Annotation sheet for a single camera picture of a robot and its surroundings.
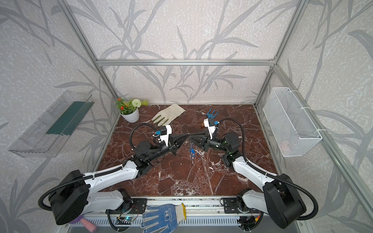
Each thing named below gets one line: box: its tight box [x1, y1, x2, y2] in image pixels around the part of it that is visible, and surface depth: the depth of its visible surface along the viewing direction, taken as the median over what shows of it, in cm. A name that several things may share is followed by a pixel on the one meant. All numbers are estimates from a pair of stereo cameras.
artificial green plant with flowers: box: [115, 98, 150, 115], surface depth 104 cm
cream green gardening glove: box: [151, 103, 186, 127], surface depth 114 cm
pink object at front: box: [80, 217, 97, 233], surface depth 68 cm
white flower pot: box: [118, 106, 140, 124], surface depth 106 cm
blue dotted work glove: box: [140, 202, 187, 233], surface depth 72 cm
